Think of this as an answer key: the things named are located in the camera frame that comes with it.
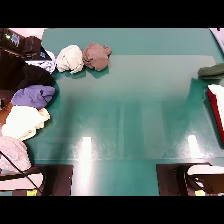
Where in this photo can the cream garment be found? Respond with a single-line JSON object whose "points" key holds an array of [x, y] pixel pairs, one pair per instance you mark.
{"points": [[23, 121], [69, 59]]}

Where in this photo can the black garment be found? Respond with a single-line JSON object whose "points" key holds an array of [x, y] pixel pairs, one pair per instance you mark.
{"points": [[35, 76]]}

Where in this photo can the green T-shirt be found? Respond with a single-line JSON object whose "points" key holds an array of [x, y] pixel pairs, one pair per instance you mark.
{"points": [[211, 71]]}

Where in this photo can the pink garment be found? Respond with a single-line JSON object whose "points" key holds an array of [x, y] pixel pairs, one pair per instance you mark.
{"points": [[13, 155]]}

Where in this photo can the brown garment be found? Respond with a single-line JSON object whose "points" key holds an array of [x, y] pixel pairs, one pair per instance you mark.
{"points": [[96, 56]]}

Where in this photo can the dark garment with blue print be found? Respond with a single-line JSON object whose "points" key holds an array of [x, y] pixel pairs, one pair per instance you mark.
{"points": [[23, 43]]}

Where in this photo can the purple garment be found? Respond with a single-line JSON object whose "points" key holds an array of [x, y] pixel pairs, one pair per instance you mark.
{"points": [[31, 96]]}

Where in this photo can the red garment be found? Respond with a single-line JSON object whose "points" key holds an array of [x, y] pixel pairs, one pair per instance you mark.
{"points": [[216, 115]]}

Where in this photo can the white and blue garment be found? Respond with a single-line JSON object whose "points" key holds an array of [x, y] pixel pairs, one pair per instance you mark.
{"points": [[46, 64]]}

